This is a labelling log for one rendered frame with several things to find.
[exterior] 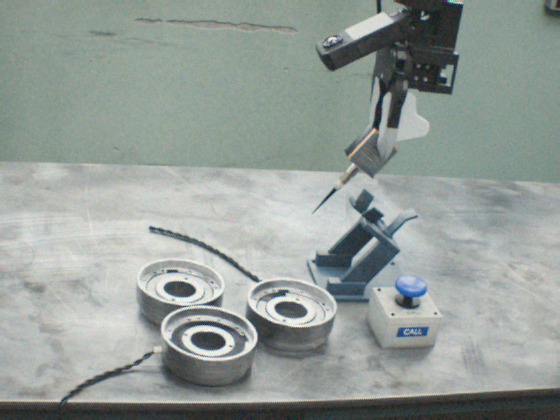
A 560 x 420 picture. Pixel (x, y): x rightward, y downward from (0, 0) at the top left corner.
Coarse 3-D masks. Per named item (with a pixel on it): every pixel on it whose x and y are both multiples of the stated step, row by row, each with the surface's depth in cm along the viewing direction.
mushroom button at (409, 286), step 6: (402, 276) 109; (408, 276) 109; (414, 276) 109; (396, 282) 108; (402, 282) 107; (408, 282) 108; (414, 282) 108; (420, 282) 108; (396, 288) 108; (402, 288) 107; (408, 288) 107; (414, 288) 107; (420, 288) 107; (426, 288) 108; (402, 294) 107; (408, 294) 107; (414, 294) 107; (420, 294) 107; (408, 300) 109
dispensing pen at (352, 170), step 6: (366, 132) 112; (360, 138) 112; (354, 144) 112; (348, 150) 113; (348, 168) 113; (354, 168) 113; (348, 174) 113; (354, 174) 113; (342, 180) 113; (348, 180) 113; (336, 186) 114; (342, 186) 114; (330, 192) 114; (324, 198) 115
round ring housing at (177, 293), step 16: (144, 272) 109; (160, 272) 111; (176, 272) 112; (192, 272) 112; (208, 272) 111; (144, 288) 106; (160, 288) 108; (176, 288) 110; (192, 288) 110; (144, 304) 105; (160, 304) 103; (176, 304) 103; (192, 304) 103; (208, 304) 105; (160, 320) 105
